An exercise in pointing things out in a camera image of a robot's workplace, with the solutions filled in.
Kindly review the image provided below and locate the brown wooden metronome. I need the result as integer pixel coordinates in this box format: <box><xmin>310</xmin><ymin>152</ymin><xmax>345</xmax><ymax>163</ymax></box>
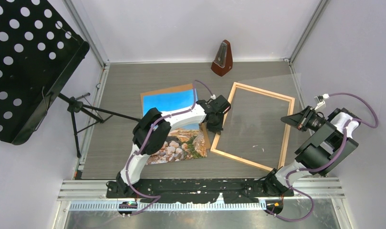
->
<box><xmin>211</xmin><ymin>40</ymin><xmax>233</xmax><ymax>77</ymax></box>

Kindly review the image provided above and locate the light wooden picture frame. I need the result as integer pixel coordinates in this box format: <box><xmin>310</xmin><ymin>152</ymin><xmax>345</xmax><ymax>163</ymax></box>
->
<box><xmin>210</xmin><ymin>82</ymin><xmax>296</xmax><ymax>172</ymax></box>

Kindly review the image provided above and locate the aluminium rail front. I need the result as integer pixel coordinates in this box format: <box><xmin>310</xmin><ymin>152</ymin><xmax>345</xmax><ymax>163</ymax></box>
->
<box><xmin>58</xmin><ymin>177</ymin><xmax>345</xmax><ymax>211</ymax></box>

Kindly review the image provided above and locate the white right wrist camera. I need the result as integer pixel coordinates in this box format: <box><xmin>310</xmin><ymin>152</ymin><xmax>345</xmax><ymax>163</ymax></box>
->
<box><xmin>314</xmin><ymin>94</ymin><xmax>330</xmax><ymax>111</ymax></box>

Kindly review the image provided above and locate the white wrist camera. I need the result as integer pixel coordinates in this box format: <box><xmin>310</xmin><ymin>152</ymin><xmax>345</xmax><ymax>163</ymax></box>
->
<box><xmin>314</xmin><ymin>94</ymin><xmax>330</xmax><ymax>111</ymax></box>
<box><xmin>209</xmin><ymin>95</ymin><xmax>231</xmax><ymax>115</ymax></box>

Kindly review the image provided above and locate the black perforated music stand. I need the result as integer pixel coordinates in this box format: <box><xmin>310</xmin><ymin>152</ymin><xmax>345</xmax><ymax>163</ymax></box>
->
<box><xmin>0</xmin><ymin>0</ymin><xmax>90</xmax><ymax>145</ymax></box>

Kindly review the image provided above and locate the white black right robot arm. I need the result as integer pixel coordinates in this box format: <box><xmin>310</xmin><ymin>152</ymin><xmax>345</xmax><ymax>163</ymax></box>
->
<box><xmin>262</xmin><ymin>106</ymin><xmax>360</xmax><ymax>196</ymax></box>

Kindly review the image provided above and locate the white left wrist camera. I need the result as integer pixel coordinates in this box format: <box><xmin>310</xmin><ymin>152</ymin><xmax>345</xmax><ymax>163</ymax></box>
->
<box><xmin>209</xmin><ymin>95</ymin><xmax>231</xmax><ymax>115</ymax></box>

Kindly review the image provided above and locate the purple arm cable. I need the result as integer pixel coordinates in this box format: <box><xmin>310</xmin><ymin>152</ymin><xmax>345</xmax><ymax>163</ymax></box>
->
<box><xmin>264</xmin><ymin>92</ymin><xmax>379</xmax><ymax>222</ymax></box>
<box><xmin>122</xmin><ymin>79</ymin><xmax>217</xmax><ymax>217</ymax></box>

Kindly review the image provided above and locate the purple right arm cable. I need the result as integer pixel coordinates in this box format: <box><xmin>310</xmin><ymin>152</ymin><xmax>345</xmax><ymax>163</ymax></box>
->
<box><xmin>264</xmin><ymin>92</ymin><xmax>379</xmax><ymax>222</ymax></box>

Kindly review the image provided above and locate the clear acrylic sheet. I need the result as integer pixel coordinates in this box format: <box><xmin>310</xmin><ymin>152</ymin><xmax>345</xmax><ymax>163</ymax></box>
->
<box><xmin>216</xmin><ymin>74</ymin><xmax>302</xmax><ymax>167</ymax></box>

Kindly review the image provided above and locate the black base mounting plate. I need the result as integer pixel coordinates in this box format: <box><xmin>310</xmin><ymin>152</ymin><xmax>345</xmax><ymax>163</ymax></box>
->
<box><xmin>106</xmin><ymin>178</ymin><xmax>281</xmax><ymax>204</ymax></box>

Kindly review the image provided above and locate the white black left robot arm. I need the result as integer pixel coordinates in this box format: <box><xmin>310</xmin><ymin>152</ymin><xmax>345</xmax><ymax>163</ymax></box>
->
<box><xmin>106</xmin><ymin>95</ymin><xmax>231</xmax><ymax>198</ymax></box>

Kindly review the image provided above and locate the landscape photo print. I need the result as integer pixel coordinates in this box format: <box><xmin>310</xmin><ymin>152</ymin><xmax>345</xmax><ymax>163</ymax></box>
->
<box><xmin>142</xmin><ymin>89</ymin><xmax>207</xmax><ymax>165</ymax></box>

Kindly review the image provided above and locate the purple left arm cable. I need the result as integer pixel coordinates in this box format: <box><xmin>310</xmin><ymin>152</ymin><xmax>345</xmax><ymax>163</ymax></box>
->
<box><xmin>122</xmin><ymin>79</ymin><xmax>217</xmax><ymax>217</ymax></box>

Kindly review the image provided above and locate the brown cardboard backing board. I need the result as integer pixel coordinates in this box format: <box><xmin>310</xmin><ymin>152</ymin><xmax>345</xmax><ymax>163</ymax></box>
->
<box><xmin>140</xmin><ymin>83</ymin><xmax>211</xmax><ymax>149</ymax></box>

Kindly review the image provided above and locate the black tripod stand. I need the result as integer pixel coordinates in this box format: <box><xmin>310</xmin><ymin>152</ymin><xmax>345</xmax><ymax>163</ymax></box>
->
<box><xmin>58</xmin><ymin>93</ymin><xmax>141</xmax><ymax>159</ymax></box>

